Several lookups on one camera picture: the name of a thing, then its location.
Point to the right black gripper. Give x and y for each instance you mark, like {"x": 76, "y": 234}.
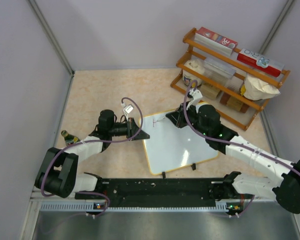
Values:
{"x": 177, "y": 117}

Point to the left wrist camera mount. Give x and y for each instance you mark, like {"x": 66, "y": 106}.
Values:
{"x": 127, "y": 109}

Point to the green glass bottle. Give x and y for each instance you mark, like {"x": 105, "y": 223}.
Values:
{"x": 69, "y": 139}

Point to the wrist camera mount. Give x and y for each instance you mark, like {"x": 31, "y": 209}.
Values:
{"x": 195, "y": 96}
{"x": 127, "y": 109}

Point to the red box upper left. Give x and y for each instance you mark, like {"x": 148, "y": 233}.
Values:
{"x": 215, "y": 41}

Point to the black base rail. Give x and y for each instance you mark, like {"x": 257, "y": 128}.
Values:
{"x": 165, "y": 192}

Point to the clear plastic container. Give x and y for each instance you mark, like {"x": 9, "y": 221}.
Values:
{"x": 220, "y": 68}

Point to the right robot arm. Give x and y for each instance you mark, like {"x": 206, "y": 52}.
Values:
{"x": 281, "y": 180}

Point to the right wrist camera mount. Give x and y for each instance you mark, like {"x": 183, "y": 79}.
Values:
{"x": 195, "y": 96}

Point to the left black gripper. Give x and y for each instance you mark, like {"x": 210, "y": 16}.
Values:
{"x": 132, "y": 130}

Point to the cream cloth bag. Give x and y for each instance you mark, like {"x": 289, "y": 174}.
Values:
{"x": 256, "y": 89}

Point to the red white box right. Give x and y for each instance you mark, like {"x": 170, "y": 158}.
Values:
{"x": 260, "y": 62}

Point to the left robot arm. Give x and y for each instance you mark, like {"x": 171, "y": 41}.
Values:
{"x": 58, "y": 176}

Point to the orange wooden shelf rack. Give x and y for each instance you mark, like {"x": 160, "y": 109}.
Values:
{"x": 197, "y": 51}

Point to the yellow framed whiteboard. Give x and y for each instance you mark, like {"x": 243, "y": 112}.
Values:
{"x": 170, "y": 148}

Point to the brown wooden blocks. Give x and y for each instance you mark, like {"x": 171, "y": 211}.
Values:
{"x": 212, "y": 92}

